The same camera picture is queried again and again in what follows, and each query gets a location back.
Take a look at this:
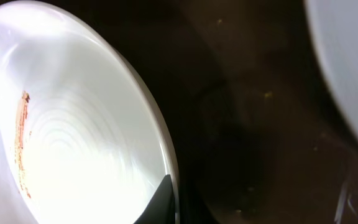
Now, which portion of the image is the brown plastic tray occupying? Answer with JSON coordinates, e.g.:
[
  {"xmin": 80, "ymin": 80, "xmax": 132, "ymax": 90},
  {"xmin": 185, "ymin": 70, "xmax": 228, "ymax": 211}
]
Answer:
[{"xmin": 66, "ymin": 1, "xmax": 358, "ymax": 223}]

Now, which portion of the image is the white plate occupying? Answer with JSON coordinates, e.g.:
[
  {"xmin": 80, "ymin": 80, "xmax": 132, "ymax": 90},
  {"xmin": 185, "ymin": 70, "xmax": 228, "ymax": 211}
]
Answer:
[
  {"xmin": 303, "ymin": 0, "xmax": 358, "ymax": 166},
  {"xmin": 0, "ymin": 1, "xmax": 180, "ymax": 223}
]

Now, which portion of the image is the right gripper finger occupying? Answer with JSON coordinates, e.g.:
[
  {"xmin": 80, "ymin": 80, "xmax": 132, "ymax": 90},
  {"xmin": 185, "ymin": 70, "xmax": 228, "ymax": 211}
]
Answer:
[{"xmin": 134, "ymin": 175, "xmax": 175, "ymax": 224}]

